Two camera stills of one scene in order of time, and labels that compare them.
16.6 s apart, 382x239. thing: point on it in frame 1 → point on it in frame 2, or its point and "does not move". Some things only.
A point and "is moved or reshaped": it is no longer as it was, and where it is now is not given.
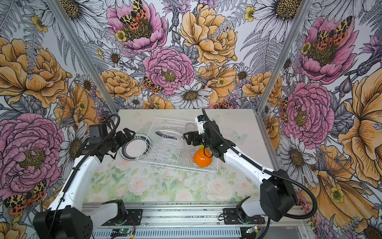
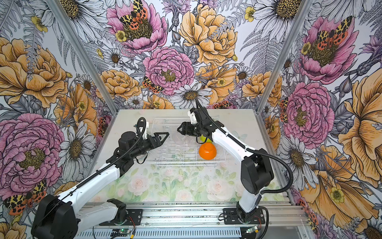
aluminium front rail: (184, 215) does not move
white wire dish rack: (162, 143) does not move
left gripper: (123, 140) → (158, 141)
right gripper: (195, 134) → (186, 126)
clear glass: (190, 127) is moved or reshaped
